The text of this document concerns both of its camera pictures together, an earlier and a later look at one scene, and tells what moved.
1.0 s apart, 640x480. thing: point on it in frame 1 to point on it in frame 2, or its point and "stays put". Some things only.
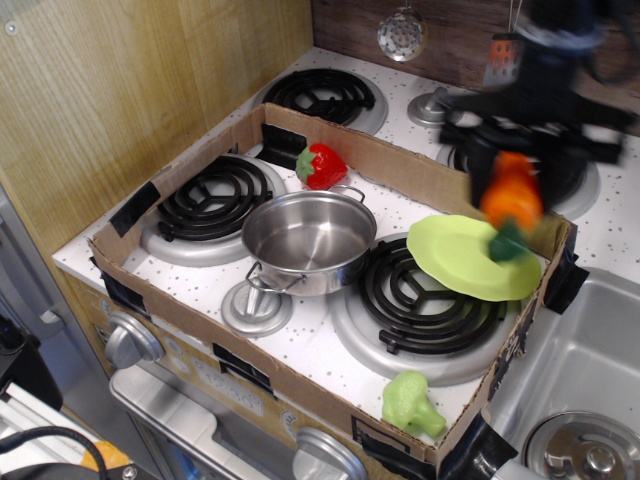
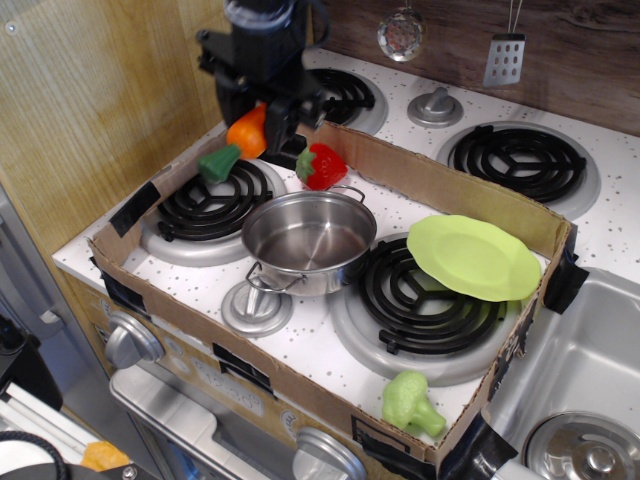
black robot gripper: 547,113 to 266,50
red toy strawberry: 319,167 stays put
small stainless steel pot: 309,243 stays put
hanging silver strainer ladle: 402,34 stays put
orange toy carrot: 512,203 to 246,135
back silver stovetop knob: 431,109 stays put
